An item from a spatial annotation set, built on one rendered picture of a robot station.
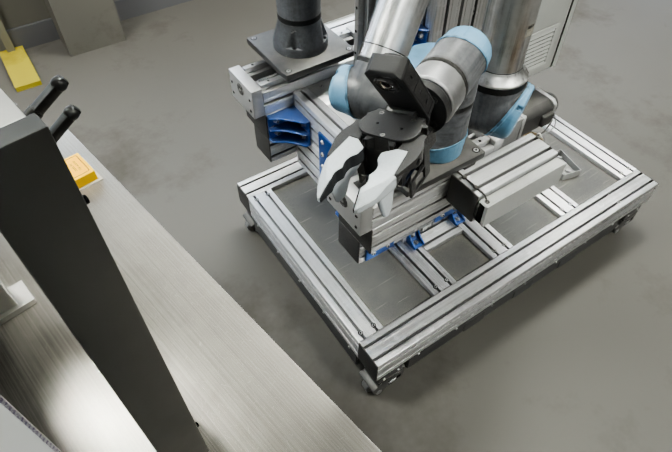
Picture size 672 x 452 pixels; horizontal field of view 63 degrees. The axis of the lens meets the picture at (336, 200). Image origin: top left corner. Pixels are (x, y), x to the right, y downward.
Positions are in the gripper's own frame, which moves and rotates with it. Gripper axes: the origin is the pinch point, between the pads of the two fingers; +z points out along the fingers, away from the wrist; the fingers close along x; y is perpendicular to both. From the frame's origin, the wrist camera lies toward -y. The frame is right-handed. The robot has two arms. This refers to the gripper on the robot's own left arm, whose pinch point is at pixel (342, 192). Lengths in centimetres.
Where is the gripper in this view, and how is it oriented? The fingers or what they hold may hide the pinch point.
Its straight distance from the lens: 55.6
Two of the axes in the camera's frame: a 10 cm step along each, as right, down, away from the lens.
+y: 1.2, 7.2, 6.8
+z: -5.1, 6.4, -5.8
